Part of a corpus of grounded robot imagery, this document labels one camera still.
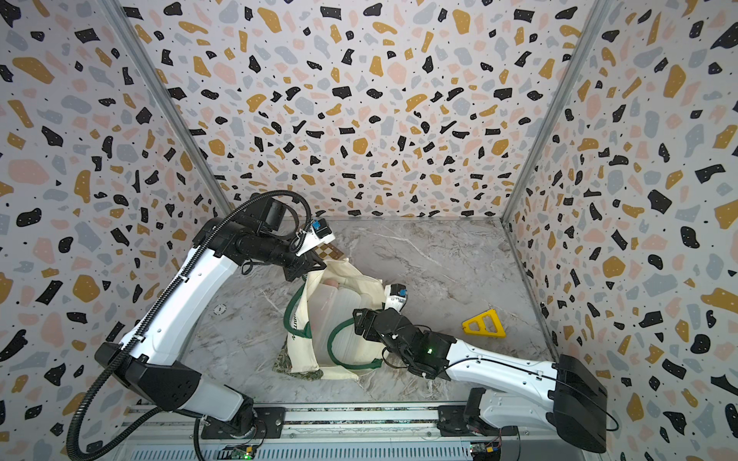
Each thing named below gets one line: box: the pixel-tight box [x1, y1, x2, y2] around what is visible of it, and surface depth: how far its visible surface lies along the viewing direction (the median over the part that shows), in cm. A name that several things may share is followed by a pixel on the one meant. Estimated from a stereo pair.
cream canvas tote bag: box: [272, 259, 386, 381], surface depth 78 cm
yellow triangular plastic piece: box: [461, 309, 507, 338], surface depth 92 cm
